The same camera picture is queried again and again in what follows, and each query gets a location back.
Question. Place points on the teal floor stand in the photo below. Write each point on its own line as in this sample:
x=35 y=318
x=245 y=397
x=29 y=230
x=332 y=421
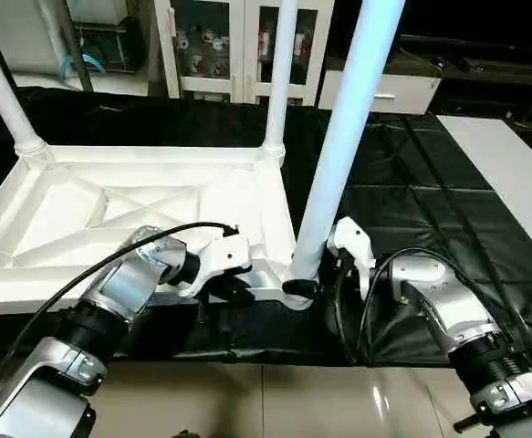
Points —
x=81 y=62

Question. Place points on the white drawer unit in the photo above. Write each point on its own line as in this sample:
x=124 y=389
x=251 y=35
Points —
x=402 y=91

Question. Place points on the white side table black legs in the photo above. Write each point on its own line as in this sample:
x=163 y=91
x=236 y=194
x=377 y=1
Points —
x=512 y=182

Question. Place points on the white glass door cabinet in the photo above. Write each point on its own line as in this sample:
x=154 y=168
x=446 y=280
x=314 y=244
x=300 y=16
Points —
x=229 y=50

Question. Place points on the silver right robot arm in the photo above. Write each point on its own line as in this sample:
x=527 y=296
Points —
x=457 y=319

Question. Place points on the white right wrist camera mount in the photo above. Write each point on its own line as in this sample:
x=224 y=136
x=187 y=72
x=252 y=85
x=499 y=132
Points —
x=352 y=246

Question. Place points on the white plastic table leg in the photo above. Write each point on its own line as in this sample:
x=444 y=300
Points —
x=279 y=73
x=5 y=91
x=348 y=128

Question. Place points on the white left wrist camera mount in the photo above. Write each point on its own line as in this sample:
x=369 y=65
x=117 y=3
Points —
x=220 y=260

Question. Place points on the black plastic mat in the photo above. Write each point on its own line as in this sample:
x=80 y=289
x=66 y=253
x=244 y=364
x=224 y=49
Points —
x=430 y=201

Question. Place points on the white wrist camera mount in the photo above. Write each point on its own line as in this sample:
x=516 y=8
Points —
x=352 y=246
x=220 y=260

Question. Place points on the white plastic table top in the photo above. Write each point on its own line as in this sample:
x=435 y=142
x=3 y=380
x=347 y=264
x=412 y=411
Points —
x=92 y=201

